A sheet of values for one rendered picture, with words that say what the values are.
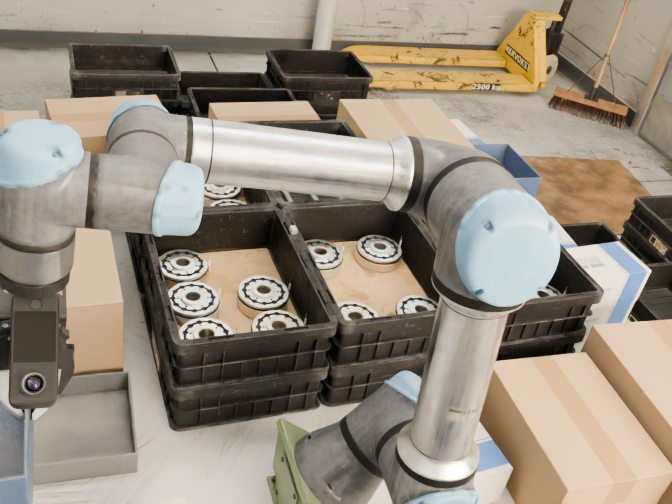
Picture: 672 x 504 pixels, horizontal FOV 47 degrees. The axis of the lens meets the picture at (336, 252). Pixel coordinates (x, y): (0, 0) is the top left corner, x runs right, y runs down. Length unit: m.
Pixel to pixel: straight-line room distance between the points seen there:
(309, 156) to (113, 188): 0.25
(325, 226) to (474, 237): 0.94
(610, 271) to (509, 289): 1.02
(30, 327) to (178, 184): 0.21
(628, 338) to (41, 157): 1.23
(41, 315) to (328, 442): 0.56
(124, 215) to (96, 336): 0.75
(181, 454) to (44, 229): 0.77
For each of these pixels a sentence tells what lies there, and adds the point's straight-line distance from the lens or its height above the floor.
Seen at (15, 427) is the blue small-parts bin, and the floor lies 1.07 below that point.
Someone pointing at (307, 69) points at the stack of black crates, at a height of 0.51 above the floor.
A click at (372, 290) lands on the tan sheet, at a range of 1.65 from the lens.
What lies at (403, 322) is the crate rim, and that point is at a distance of 1.45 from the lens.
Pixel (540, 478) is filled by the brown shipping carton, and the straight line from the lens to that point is 1.43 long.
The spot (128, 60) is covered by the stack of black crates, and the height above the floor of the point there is 0.53.
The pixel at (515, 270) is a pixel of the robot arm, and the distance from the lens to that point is 0.86.
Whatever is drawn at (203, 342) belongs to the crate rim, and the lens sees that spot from 1.33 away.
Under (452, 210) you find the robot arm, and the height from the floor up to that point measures 1.39.
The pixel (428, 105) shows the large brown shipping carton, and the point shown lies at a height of 0.90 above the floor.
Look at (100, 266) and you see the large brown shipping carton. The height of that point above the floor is 0.90.
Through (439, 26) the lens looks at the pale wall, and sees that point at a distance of 5.36.
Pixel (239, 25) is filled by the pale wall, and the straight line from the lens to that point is 4.90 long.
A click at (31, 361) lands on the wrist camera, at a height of 1.26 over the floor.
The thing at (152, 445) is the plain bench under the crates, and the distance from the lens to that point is 1.47.
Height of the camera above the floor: 1.83
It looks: 35 degrees down
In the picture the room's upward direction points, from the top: 11 degrees clockwise
